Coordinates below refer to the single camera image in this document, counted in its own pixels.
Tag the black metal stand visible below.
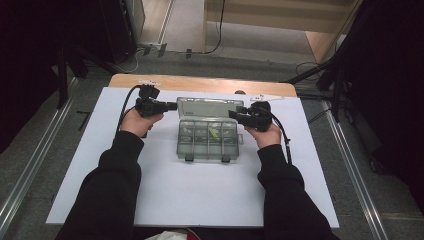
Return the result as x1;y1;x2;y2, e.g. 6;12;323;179
56;46;89;109

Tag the wooden table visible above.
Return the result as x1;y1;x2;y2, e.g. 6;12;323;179
108;73;298;98

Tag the left hand-held gripper cable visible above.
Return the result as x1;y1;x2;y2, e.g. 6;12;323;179
114;84;143;138

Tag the clear grey compartment box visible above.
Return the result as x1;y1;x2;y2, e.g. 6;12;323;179
175;97;245;164

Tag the person's right hand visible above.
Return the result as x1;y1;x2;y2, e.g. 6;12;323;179
244;123;283;149

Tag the white floor cable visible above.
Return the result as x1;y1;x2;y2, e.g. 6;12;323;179
113;49;139;74

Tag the thin black floor cable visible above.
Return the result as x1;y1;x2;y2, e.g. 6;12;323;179
294;61;321;81

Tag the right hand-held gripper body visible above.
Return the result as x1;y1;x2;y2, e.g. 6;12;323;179
237;94;285;132

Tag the hand-held gripper cable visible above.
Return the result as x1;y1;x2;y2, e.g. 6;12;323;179
269;111;294;165
114;84;143;138

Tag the metal floor rail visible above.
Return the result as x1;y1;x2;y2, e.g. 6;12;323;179
0;78;81;231
321;99;389;240

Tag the right hand-held gripper cable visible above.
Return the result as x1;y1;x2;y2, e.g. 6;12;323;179
269;111;294;165

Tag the light wooden frame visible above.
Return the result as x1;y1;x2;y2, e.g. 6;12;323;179
201;0;363;64

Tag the black tripod stand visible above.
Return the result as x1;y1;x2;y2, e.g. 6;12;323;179
281;49;351;123

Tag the person's left hand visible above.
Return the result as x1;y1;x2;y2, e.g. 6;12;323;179
119;108;164;138

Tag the person's white and red clothing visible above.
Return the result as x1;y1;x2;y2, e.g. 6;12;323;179
144;228;201;240

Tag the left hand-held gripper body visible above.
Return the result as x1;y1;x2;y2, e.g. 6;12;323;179
134;79;168;118

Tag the hanging black cable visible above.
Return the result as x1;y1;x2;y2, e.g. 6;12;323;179
203;0;226;55

